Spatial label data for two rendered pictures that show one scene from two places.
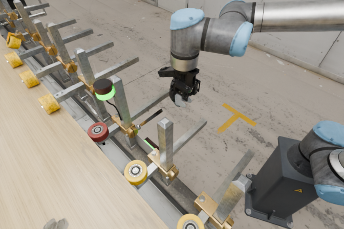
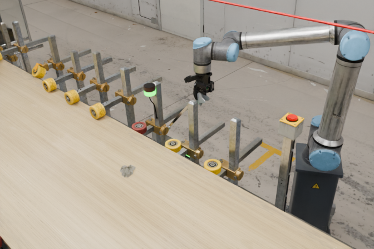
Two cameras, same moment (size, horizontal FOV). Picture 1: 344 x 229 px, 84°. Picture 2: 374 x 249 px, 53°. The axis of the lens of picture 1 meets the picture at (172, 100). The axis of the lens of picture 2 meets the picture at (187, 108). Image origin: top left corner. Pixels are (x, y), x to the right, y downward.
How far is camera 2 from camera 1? 1.28 m
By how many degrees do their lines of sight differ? 13
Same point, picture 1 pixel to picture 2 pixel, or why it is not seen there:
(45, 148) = (103, 137)
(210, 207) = (226, 165)
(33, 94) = (77, 108)
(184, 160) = not seen: hidden behind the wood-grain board
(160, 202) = not seen: hidden behind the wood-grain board
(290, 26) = (261, 44)
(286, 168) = (300, 163)
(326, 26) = (279, 43)
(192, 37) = (206, 51)
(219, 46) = (221, 55)
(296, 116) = (344, 149)
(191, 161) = not seen: hidden behind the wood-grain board
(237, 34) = (229, 49)
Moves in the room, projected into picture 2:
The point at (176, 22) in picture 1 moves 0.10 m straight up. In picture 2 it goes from (196, 45) to (196, 25)
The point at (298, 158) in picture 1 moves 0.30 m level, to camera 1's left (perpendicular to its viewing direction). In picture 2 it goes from (307, 152) to (255, 155)
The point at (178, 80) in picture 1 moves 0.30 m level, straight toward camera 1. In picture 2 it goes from (199, 81) to (201, 113)
